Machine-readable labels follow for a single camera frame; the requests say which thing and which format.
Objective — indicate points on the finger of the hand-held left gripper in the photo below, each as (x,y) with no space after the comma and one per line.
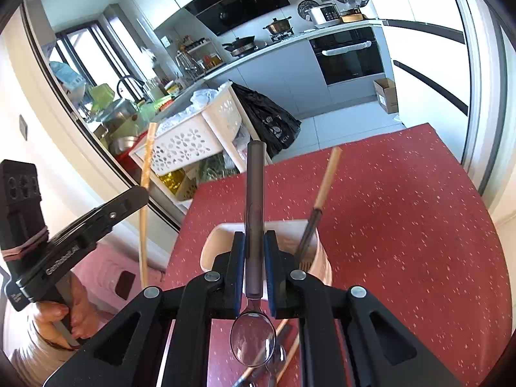
(117,209)

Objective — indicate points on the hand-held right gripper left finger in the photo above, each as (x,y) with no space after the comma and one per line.
(238,266)

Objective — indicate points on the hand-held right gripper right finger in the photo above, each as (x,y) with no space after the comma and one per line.
(271,271)

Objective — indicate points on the wooden chopstick tan dotted end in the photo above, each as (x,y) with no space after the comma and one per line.
(144,177)

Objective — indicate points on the white plastic utensil holder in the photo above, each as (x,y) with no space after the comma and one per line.
(319,260)

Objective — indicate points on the dark translucent plastic spoon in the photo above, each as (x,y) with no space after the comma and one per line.
(254,193)
(279,358)

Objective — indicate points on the person's left forearm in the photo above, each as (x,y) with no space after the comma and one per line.
(28,356)

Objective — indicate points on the person's left hand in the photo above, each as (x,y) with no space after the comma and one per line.
(82,314)

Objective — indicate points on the yellow oil bottle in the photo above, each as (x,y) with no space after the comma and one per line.
(174,179)

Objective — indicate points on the pink plastic stool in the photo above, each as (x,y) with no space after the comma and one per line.
(109,274)

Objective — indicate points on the white flower-cutout basket trolley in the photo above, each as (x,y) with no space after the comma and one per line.
(189,141)

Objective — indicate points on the kitchen faucet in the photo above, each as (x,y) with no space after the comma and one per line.
(129,84)

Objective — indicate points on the black trash bag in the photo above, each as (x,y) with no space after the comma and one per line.
(268,123)

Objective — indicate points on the spice rack with bottles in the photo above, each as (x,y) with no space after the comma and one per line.
(201,56)

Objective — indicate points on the black wok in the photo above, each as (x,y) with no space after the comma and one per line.
(240,45)

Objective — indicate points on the cardboard box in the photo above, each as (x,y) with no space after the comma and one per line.
(386,96)

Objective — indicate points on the black built-in oven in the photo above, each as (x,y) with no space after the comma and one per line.
(348,54)

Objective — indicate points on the black range hood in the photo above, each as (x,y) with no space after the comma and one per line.
(242,2)

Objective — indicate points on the steel cooking pot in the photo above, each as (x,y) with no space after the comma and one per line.
(278,26)

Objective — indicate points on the silver rice cooker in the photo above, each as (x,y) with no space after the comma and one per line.
(324,14)

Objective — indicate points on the white refrigerator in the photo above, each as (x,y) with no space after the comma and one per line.
(427,48)

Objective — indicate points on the grey wall switch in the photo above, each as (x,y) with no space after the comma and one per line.
(23,127)

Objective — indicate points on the round grey wall rack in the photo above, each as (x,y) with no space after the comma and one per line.
(307,8)

